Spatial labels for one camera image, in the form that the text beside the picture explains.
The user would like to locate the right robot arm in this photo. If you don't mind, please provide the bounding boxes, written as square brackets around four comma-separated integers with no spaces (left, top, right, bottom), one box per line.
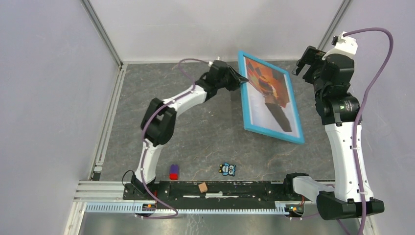
[282,46,385,220]

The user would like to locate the hot air balloon photo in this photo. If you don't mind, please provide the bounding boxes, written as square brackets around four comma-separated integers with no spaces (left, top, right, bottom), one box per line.
[244,56,298,137]

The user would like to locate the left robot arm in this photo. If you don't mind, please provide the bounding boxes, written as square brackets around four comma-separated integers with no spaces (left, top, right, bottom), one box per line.
[131,59,248,200]

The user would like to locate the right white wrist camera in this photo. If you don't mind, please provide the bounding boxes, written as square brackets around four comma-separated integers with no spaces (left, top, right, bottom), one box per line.
[322,32,358,60]

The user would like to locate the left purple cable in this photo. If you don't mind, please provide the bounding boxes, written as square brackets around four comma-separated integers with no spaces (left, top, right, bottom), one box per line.
[134,58,215,219]

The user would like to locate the wooden picture frame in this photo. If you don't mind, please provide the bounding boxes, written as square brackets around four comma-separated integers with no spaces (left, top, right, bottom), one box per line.
[238,51,305,144]

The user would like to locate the purple red toy block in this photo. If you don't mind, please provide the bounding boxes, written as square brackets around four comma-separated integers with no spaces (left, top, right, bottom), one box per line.
[169,164,180,180]

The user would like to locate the blue owl toy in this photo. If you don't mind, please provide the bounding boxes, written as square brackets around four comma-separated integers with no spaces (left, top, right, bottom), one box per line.
[219,163,236,177]

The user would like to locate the small wooden cube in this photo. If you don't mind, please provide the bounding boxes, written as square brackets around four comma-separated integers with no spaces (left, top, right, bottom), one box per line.
[198,182,208,193]

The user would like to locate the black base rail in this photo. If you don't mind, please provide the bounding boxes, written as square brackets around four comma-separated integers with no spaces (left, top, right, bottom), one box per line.
[123,181,310,214]

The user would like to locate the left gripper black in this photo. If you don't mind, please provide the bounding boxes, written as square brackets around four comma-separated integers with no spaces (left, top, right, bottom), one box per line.
[217,66,250,92]

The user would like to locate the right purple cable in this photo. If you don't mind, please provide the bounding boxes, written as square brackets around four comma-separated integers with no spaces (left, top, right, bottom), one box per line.
[288,27,394,235]

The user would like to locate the purple cable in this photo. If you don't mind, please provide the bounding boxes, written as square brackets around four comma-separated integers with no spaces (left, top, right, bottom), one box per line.
[288,27,394,235]
[134,58,215,219]

